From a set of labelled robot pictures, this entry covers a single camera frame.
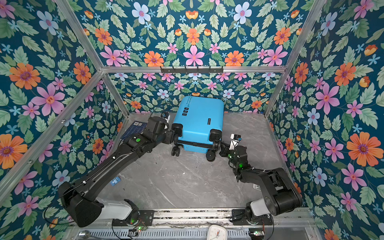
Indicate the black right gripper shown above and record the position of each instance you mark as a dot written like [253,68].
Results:
[225,150]

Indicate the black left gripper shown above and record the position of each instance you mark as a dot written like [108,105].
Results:
[171,138]

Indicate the blue hard-shell suitcase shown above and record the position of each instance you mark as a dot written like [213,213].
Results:
[198,126]

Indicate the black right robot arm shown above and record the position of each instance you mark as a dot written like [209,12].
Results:
[279,194]

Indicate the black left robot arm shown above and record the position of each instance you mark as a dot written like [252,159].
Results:
[81,199]

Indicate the dark blue paperback book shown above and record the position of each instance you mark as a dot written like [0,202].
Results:
[134,128]

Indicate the white desk clock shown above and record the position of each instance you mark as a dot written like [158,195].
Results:
[216,232]

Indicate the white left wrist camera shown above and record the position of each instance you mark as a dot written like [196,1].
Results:
[166,116]

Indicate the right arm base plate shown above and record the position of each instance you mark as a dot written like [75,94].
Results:
[242,217]

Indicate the black hook rail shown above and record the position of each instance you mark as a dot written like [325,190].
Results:
[188,70]

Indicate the aluminium cage frame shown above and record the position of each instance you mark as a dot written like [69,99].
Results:
[72,71]

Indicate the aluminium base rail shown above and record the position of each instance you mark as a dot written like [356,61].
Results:
[202,217]

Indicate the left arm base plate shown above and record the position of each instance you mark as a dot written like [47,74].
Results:
[139,218]

